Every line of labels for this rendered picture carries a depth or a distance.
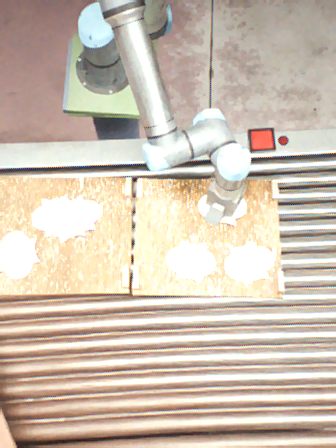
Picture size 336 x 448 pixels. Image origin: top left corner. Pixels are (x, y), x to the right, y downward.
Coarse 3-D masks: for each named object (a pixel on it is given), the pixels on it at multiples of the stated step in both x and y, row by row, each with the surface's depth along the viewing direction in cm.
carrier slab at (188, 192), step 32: (160, 192) 150; (192, 192) 150; (256, 192) 150; (160, 224) 147; (192, 224) 147; (224, 224) 147; (256, 224) 146; (160, 256) 143; (224, 256) 143; (160, 288) 140; (192, 288) 140; (224, 288) 140; (256, 288) 140
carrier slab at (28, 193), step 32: (0, 192) 151; (32, 192) 151; (64, 192) 151; (96, 192) 150; (0, 224) 147; (32, 224) 147; (96, 224) 147; (128, 224) 147; (64, 256) 144; (96, 256) 144; (128, 256) 144; (0, 288) 141; (32, 288) 141; (64, 288) 141; (96, 288) 141
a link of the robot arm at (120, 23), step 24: (120, 0) 109; (144, 0) 113; (120, 24) 111; (144, 24) 113; (120, 48) 114; (144, 48) 113; (144, 72) 114; (144, 96) 116; (144, 120) 119; (168, 120) 119; (144, 144) 122; (168, 144) 120
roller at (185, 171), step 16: (272, 160) 156; (288, 160) 155; (304, 160) 155; (320, 160) 155; (0, 176) 154; (16, 176) 154; (32, 176) 154; (48, 176) 154; (64, 176) 154; (80, 176) 154; (96, 176) 154; (112, 176) 154; (128, 176) 154; (144, 176) 155; (160, 176) 155; (176, 176) 155; (192, 176) 155; (208, 176) 156
